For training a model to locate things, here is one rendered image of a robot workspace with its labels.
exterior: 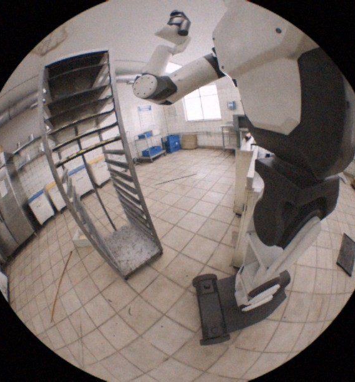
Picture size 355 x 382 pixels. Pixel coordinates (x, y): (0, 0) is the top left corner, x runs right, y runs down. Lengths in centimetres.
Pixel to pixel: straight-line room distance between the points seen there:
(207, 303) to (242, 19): 113
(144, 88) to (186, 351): 141
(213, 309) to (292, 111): 99
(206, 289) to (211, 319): 24
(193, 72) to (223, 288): 114
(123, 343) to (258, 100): 144
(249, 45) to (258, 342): 137
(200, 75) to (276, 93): 26
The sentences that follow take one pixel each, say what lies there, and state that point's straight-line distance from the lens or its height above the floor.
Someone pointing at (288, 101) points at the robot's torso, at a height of 119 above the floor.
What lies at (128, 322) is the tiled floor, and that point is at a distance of 131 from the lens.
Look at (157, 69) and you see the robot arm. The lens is 46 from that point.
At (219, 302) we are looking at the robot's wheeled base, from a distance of 100.
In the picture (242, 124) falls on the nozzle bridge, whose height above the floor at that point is 108.
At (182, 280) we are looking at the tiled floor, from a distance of 128.
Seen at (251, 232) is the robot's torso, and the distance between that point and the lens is 41.
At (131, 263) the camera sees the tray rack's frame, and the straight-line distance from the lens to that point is 132.
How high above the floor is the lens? 117
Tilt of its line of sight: 29 degrees down
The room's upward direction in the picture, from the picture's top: 11 degrees counter-clockwise
